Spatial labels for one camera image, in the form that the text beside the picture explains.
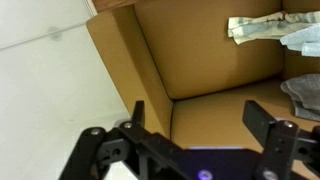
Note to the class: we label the brown leather armchair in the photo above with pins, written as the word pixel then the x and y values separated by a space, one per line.
pixel 176 56

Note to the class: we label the grey terry towel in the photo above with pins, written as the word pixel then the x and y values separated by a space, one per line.
pixel 304 92

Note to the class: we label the striped patterned towel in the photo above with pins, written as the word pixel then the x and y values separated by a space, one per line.
pixel 273 26

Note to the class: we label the light blue towel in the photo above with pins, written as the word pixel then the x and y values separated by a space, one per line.
pixel 306 41

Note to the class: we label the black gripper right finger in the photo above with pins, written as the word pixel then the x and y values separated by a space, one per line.
pixel 258 121

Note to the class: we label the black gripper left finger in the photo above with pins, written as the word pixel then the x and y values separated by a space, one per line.
pixel 138 116

